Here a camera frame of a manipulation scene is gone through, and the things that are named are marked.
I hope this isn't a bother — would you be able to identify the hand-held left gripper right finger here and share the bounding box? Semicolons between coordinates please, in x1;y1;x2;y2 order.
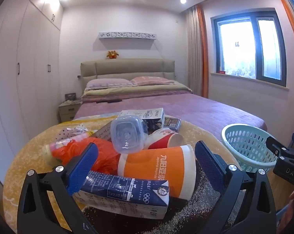
194;140;277;234

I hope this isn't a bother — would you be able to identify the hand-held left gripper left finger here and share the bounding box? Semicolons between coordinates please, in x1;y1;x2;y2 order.
17;142;100;234

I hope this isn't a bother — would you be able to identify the orange plastic bag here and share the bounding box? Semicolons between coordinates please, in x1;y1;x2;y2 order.
52;136;120;176

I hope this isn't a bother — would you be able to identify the light green plastic basket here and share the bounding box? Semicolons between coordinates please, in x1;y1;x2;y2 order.
221;123;279;173

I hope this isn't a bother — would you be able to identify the polka-dot wrapper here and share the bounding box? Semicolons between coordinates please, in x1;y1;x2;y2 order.
56;124;88;139

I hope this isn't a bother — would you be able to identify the blue milk carton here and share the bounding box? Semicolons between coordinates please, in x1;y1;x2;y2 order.
73;171;170;220

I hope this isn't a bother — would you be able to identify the clear plastic container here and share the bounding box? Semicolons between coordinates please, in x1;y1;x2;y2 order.
110;117;149;157

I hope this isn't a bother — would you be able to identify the orange paper cup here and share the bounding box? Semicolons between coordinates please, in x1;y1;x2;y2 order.
117;144;197;200

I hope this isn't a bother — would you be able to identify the red paper cup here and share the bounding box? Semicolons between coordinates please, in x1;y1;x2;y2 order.
143;127;184;150

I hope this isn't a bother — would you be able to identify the black and white carton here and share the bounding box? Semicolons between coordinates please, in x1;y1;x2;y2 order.
118;108;165;129

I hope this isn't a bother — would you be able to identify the beige nightstand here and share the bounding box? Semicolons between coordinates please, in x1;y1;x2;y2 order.
58;100;82;123

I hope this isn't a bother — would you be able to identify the yellow fleece blanket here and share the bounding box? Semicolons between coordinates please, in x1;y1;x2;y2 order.
2;114;247;234

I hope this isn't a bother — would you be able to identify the small blue card box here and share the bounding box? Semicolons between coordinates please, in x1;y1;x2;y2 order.
165;117;182;131

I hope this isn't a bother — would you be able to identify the bed with purple cover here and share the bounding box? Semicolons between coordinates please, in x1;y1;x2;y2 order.
74;94;268;133

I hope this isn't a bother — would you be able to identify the pink pillow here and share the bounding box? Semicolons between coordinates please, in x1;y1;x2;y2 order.
86;78;134;90
130;76;175;86

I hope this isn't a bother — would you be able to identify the olive folded blanket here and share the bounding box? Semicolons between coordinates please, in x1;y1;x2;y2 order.
83;82;194;97

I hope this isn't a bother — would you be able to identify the dark framed window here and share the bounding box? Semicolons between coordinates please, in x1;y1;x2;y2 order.
211;8;287;87

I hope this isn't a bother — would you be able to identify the beige padded headboard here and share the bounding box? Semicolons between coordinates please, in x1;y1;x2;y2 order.
80;58;175;95

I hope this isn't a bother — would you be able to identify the grey and orange curtain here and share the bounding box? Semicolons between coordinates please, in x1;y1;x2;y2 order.
276;0;294;62
186;4;209;98

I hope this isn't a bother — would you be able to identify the white wardrobe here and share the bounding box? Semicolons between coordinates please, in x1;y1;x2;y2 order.
0;0;65;186

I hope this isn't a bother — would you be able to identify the white printed wall shelf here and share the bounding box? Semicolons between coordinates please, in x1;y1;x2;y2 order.
98;32;158;41

